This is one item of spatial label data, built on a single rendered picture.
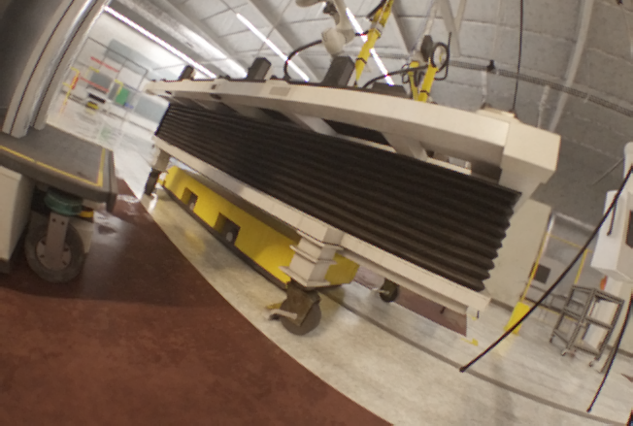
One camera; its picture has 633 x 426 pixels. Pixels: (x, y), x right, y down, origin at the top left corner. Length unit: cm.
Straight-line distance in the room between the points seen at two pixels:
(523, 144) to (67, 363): 106
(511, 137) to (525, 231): 504
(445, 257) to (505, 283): 471
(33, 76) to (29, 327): 58
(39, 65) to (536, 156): 120
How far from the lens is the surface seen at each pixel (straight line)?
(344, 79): 100
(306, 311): 100
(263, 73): 135
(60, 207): 73
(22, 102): 85
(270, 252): 143
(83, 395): 61
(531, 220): 574
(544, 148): 69
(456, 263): 92
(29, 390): 61
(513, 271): 561
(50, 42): 85
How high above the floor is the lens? 49
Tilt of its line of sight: 2 degrees up
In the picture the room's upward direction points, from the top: 24 degrees clockwise
